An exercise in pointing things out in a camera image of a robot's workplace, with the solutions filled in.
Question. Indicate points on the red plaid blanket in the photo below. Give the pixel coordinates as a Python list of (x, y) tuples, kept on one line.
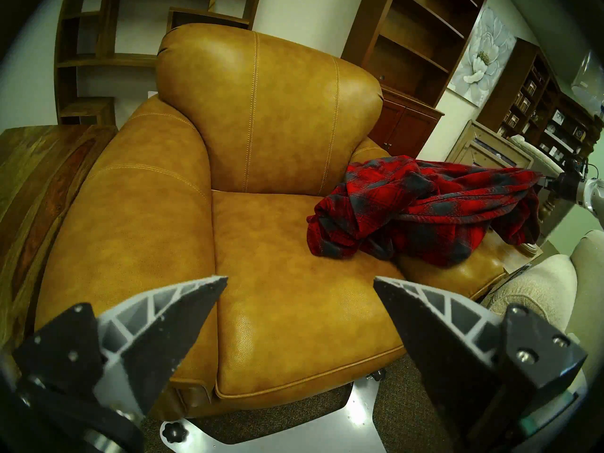
[(415, 206)]

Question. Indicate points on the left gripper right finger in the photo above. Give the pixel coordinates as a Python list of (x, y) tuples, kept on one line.
[(453, 353)]

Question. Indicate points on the beige fabric armchair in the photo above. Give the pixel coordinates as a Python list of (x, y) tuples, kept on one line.
[(552, 287)]

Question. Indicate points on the striped wood coffee table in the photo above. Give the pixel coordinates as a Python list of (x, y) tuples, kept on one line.
[(37, 188)]

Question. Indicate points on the white lamp shade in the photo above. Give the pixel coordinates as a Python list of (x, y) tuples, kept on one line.
[(590, 79)]

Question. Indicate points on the grey upholstered chair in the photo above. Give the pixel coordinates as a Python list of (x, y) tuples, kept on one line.
[(538, 152)]

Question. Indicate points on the tan leather armchair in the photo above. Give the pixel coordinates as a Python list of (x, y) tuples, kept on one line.
[(264, 277)]

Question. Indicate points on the open wooden shelf unit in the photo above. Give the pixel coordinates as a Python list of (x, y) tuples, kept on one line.
[(104, 60)]

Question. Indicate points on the dark display bookcase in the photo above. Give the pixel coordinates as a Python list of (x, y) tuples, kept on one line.
[(528, 88)]

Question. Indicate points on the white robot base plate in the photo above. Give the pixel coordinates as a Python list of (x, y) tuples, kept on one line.
[(330, 428)]

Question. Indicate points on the dark wood bookcase cabinet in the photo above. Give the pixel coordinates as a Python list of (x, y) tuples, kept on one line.
[(406, 121)]

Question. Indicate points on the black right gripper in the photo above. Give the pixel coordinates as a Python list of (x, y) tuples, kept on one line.
[(568, 183)]

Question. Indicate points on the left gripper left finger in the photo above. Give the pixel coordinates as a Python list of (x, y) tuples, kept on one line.
[(141, 343)]

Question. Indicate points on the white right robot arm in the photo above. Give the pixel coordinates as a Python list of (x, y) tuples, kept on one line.
[(593, 195)]

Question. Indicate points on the white flower painting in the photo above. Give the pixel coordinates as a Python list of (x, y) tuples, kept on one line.
[(481, 60)]

